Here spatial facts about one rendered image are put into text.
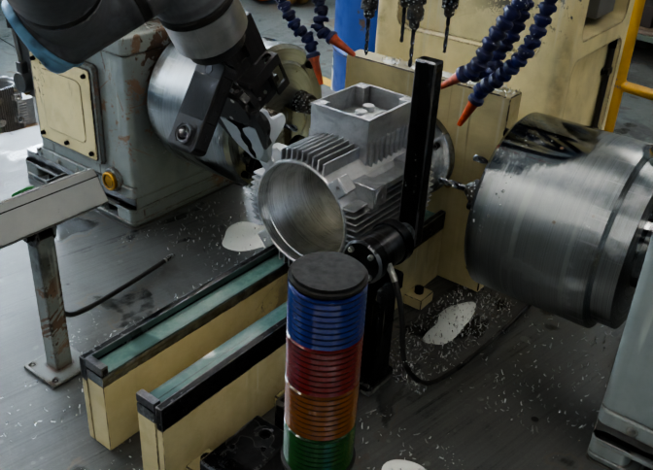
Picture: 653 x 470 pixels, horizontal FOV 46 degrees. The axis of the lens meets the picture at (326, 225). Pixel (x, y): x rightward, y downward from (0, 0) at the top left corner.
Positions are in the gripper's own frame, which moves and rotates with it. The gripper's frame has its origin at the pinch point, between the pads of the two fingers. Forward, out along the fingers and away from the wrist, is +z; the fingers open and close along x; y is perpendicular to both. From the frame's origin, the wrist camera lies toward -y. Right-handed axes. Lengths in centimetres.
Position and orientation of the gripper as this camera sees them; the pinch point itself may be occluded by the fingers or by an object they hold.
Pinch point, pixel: (258, 158)
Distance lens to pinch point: 105.9
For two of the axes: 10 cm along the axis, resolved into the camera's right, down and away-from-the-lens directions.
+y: 5.5, -7.5, 3.7
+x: -7.9, -3.3, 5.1
